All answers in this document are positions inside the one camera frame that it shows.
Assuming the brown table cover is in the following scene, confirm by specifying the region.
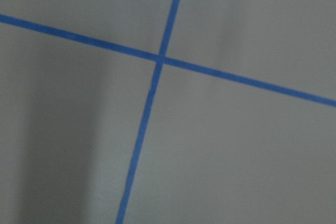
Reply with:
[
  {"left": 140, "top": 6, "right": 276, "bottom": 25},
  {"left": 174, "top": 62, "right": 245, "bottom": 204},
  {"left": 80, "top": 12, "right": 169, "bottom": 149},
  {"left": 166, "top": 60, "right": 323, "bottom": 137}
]
[{"left": 1, "top": 0, "right": 335, "bottom": 223}]

